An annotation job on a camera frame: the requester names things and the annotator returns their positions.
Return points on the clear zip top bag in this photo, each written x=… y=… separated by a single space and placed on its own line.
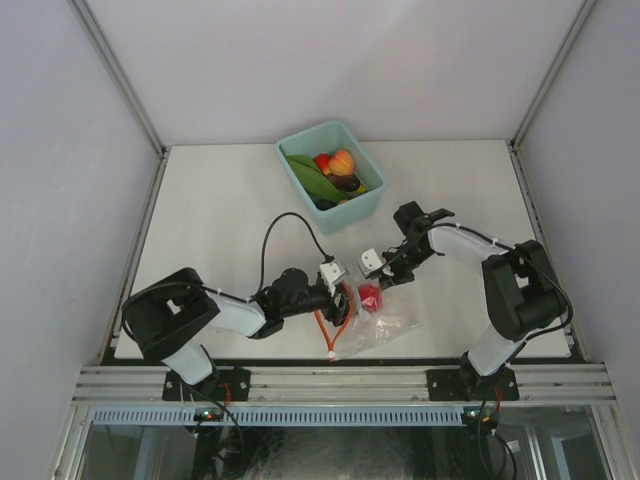
x=364 y=332

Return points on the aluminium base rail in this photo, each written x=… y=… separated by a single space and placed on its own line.
x=523 y=385

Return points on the small dark fake food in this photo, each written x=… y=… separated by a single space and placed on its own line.
x=324 y=205

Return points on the purple fake eggplant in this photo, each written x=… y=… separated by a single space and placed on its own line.
x=347 y=183

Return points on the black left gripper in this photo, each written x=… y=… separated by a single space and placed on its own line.
x=337 y=315

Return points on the slotted grey cable duct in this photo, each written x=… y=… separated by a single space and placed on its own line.
x=285 y=416

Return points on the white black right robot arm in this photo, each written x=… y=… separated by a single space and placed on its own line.
x=523 y=297

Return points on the green fake leafy vegetable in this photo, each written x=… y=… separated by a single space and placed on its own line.
x=314 y=182

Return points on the light blue plastic bin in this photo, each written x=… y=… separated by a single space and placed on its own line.
x=329 y=137

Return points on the red fake apple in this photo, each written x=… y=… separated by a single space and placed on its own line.
x=370 y=296

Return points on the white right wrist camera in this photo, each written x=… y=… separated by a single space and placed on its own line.
x=370 y=263

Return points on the orange fake fruit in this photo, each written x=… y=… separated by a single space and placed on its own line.
x=342 y=163

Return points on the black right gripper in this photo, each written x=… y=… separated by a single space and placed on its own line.
x=395 y=278

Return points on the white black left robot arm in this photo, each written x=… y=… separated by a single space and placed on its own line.
x=165 y=318

